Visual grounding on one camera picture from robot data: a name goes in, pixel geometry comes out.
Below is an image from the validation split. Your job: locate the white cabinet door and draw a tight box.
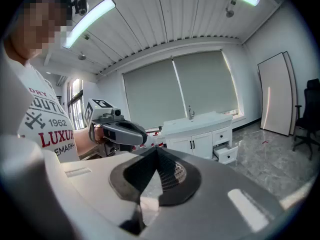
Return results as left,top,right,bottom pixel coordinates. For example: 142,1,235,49
191,131,214,160
166,136,194,157

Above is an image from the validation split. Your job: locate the glass door window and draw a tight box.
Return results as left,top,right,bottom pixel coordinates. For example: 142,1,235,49
66,78,85,131

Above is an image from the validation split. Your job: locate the white cabinet drawer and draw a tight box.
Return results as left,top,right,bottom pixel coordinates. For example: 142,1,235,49
211,128,233,146
212,143,239,165

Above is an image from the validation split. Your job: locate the black head camera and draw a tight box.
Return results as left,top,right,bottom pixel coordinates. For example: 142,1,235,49
70,0,90,17

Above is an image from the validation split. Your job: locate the white vanity cabinet with sink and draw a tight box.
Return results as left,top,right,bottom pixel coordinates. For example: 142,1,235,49
161,110,234,136

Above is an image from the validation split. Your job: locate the group of red white items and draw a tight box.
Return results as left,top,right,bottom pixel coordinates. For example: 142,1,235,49
146,130,167,151

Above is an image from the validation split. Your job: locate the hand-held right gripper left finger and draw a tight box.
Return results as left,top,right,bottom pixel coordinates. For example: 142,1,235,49
59,145,159,236

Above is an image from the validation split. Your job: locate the grey roller blind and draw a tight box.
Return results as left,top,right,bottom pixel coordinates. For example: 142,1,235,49
172,49,240,115
122,58,187,130

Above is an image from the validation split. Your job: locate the black office chair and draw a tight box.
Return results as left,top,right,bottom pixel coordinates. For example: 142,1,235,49
292,78,320,161

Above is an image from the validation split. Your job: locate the white printed T-shirt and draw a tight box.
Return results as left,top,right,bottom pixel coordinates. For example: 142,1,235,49
7,56,81,164

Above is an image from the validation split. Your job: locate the white leaning board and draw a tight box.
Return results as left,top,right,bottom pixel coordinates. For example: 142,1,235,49
257,51,294,137
282,50,298,136

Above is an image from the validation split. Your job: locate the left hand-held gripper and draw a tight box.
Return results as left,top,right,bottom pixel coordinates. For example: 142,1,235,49
83,98,148,159

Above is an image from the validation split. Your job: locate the person's left hand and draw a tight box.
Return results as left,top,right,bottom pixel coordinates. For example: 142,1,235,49
94,126,111,146

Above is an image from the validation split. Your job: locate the person's head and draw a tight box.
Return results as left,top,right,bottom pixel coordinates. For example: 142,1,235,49
9,0,74,61

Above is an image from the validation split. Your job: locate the person's left forearm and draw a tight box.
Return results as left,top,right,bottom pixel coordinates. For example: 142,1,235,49
73,127,101,159

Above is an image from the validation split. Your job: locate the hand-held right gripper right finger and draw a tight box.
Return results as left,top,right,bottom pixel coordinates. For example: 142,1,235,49
141,145,286,240

